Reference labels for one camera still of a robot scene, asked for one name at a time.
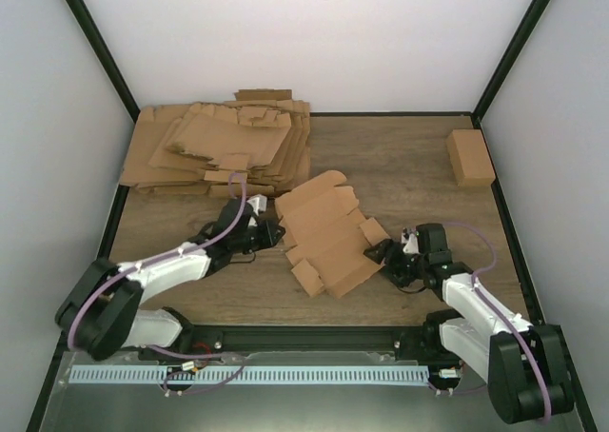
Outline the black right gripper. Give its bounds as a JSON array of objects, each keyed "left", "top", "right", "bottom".
[{"left": 363, "top": 239, "right": 428, "bottom": 288}]

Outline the brown cardboard box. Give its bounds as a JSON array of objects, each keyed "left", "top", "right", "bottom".
[
  {"left": 275, "top": 170, "right": 389, "bottom": 299},
  {"left": 446, "top": 128, "right": 496, "bottom": 187}
]

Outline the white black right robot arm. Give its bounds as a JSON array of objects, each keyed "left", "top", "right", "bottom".
[{"left": 364, "top": 223, "right": 575, "bottom": 424}]

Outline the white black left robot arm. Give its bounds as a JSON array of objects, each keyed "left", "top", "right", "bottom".
[{"left": 55, "top": 195, "right": 285, "bottom": 361}]

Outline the folded brown cardboard box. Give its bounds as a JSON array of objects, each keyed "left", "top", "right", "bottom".
[{"left": 446, "top": 128, "right": 496, "bottom": 187}]

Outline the stack of flat cardboard blanks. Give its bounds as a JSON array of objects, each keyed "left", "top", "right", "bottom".
[{"left": 120, "top": 89, "right": 311, "bottom": 198}]

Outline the light blue slotted strip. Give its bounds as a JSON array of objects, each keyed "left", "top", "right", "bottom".
[{"left": 69, "top": 365, "right": 429, "bottom": 387}]

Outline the clear acrylic front plate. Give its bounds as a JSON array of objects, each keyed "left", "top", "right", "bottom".
[{"left": 37, "top": 350, "right": 586, "bottom": 432}]

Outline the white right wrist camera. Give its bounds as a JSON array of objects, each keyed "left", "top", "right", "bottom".
[{"left": 401, "top": 227, "right": 420, "bottom": 254}]

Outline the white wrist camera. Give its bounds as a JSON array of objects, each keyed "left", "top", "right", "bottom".
[
  {"left": 246, "top": 194, "right": 267, "bottom": 215},
  {"left": 401, "top": 227, "right": 420, "bottom": 254}
]

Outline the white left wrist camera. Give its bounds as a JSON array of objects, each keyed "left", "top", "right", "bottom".
[{"left": 246, "top": 194, "right": 267, "bottom": 215}]

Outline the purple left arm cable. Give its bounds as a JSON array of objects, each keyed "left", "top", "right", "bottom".
[{"left": 66, "top": 172, "right": 248, "bottom": 357}]

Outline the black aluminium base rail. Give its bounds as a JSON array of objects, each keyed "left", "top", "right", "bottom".
[{"left": 168, "top": 324, "right": 460, "bottom": 364}]

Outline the black right corner frame post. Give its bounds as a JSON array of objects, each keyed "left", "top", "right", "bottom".
[{"left": 471, "top": 0, "right": 552, "bottom": 129}]

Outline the black corner frame post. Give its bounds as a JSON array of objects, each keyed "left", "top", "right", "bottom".
[
  {"left": 471, "top": 0, "right": 552, "bottom": 129},
  {"left": 65, "top": 0, "right": 140, "bottom": 122}
]

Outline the black left corner frame post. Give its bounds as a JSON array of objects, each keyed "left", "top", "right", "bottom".
[{"left": 65, "top": 0, "right": 140, "bottom": 122}]

